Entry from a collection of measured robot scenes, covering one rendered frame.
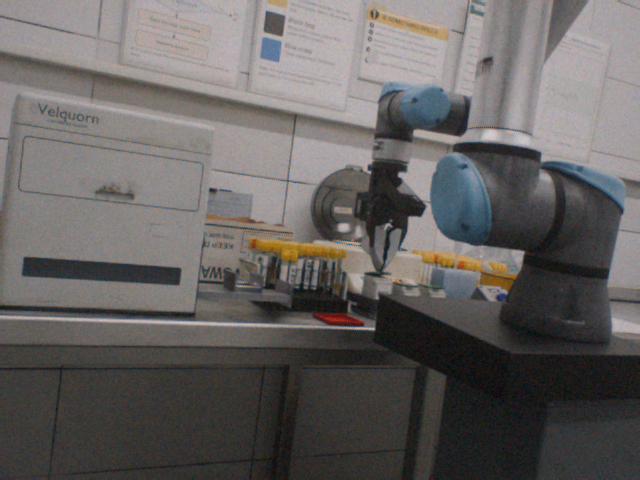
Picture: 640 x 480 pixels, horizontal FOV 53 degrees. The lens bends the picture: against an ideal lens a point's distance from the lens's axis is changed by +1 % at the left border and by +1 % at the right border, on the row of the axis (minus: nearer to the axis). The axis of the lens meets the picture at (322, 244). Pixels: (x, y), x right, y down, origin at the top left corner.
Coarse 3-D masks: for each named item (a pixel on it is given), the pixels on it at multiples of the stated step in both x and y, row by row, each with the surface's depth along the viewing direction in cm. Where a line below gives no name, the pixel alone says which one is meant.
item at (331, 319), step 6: (318, 318) 113; (324, 318) 111; (330, 318) 115; (336, 318) 116; (342, 318) 116; (348, 318) 116; (354, 318) 114; (330, 324) 109; (336, 324) 109; (342, 324) 110; (348, 324) 111; (354, 324) 111; (360, 324) 112
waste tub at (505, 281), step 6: (486, 276) 146; (492, 276) 144; (498, 276) 142; (504, 276) 141; (510, 276) 151; (516, 276) 152; (480, 282) 148; (486, 282) 146; (492, 282) 144; (498, 282) 142; (504, 282) 141; (510, 282) 139; (504, 288) 141
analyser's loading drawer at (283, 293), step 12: (228, 276) 108; (252, 276) 111; (264, 276) 107; (204, 288) 105; (216, 288) 107; (228, 288) 108; (240, 288) 106; (252, 288) 107; (264, 288) 114; (276, 288) 115; (288, 288) 110; (264, 300) 108; (276, 300) 109; (288, 300) 110
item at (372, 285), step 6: (366, 276) 126; (372, 276) 125; (378, 276) 127; (366, 282) 126; (372, 282) 124; (378, 282) 123; (384, 282) 124; (366, 288) 125; (372, 288) 124; (378, 288) 123; (384, 288) 124; (390, 288) 124; (366, 294) 125; (372, 294) 123; (378, 294) 123
